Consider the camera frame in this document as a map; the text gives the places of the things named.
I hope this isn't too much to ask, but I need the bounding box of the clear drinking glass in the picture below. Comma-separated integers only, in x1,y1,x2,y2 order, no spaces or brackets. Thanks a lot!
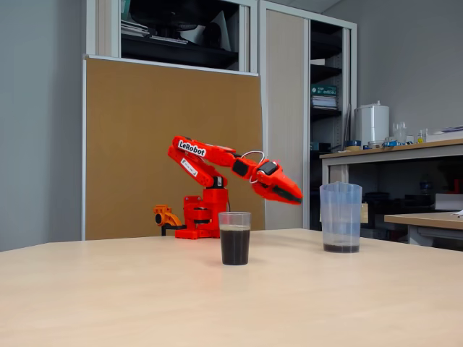
392,121,408,144

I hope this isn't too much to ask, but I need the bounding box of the white storage box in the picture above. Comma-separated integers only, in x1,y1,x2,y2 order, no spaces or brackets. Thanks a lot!
435,193,463,212

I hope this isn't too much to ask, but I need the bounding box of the small wooden top table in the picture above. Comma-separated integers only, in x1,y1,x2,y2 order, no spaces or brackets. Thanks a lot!
383,211,463,251

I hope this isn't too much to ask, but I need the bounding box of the wooden top side counter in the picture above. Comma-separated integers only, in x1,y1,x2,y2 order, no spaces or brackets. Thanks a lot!
320,139,463,236

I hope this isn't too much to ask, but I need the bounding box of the brown cork pin board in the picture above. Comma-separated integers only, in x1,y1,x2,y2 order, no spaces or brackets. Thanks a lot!
82,53,267,241

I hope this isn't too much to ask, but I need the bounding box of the stack of white booklets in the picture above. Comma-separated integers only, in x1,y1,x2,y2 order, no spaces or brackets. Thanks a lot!
311,95,339,111

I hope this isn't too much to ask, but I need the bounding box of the white cylindrical appliance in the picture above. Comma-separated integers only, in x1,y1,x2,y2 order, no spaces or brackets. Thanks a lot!
354,100,391,147

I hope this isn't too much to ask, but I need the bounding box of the clear plastic cup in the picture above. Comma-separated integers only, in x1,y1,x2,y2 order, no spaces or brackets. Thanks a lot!
218,211,252,266

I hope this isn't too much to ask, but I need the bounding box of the green and white box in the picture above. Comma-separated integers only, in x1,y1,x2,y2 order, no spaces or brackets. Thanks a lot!
310,85,338,97

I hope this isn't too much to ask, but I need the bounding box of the grey metal shutter cabinet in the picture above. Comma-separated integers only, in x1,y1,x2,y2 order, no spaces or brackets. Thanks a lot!
258,0,358,232
85,0,260,74

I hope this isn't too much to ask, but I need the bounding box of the stack of papers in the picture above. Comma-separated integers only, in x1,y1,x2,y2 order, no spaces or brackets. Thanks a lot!
120,20,150,38

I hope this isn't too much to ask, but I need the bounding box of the orange table clamp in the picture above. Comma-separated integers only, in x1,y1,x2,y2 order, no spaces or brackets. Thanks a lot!
153,205,187,236

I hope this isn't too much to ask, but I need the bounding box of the clear jug with cardboard handle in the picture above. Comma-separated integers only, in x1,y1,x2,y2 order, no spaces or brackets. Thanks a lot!
319,181,369,254

